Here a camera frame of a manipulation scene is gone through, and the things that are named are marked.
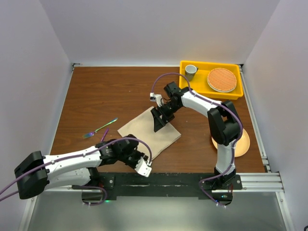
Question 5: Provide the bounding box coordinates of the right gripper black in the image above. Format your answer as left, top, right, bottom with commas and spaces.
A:
151, 101, 181, 132

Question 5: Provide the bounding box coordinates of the beige cloth napkin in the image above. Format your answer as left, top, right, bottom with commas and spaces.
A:
117, 107, 181, 159

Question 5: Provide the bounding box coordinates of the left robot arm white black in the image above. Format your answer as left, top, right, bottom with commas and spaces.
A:
14, 134, 152, 200

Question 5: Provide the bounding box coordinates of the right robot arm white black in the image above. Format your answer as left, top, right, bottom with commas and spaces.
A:
150, 82, 243, 189

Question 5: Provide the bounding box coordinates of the gold purple spoon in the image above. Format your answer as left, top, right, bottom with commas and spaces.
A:
100, 128, 109, 142

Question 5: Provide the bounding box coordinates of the iridescent fork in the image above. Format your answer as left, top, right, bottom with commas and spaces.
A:
82, 117, 118, 139

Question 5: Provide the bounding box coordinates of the grey ceramic mug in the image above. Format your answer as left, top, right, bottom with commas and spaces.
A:
185, 64, 198, 81

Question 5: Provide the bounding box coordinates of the yellow plastic tray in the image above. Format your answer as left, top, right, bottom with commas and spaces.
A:
180, 60, 244, 100

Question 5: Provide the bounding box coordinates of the orange woven coaster plate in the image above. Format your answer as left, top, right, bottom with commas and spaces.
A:
207, 68, 237, 92

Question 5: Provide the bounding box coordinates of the golden round plate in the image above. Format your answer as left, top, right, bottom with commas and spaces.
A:
211, 128, 251, 158

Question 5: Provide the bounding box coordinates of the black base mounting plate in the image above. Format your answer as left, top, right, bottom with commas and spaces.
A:
73, 172, 243, 205

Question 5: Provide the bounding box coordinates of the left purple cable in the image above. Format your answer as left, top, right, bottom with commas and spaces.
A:
0, 138, 153, 202

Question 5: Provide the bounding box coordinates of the purple cable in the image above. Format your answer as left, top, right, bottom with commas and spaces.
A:
150, 72, 244, 169
0, 138, 153, 202

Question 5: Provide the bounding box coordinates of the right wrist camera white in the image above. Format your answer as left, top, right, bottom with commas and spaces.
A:
150, 92, 164, 107

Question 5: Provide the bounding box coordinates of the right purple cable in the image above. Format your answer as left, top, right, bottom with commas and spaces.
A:
150, 72, 244, 169

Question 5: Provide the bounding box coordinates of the aluminium frame rail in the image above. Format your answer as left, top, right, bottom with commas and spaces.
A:
19, 173, 294, 231

